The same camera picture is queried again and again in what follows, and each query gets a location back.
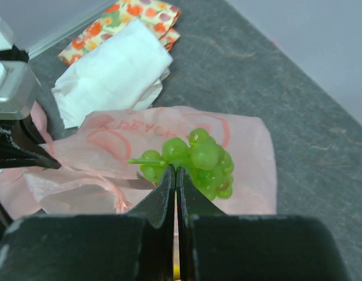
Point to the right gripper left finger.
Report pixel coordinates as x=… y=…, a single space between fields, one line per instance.
x=137 y=245

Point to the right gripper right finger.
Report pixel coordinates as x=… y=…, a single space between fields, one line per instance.
x=218 y=246

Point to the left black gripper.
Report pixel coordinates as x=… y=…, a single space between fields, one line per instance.
x=20 y=140

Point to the yellow fake mango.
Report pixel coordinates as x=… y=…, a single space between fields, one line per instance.
x=176 y=272

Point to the pink plastic bag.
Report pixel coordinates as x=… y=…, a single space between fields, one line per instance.
x=95 y=176

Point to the green fake grapes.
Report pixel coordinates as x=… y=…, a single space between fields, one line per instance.
x=208 y=164

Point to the white cloth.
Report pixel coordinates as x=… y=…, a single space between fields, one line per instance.
x=124 y=72

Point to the floral orange cloth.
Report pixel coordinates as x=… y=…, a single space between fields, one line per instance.
x=158 y=16

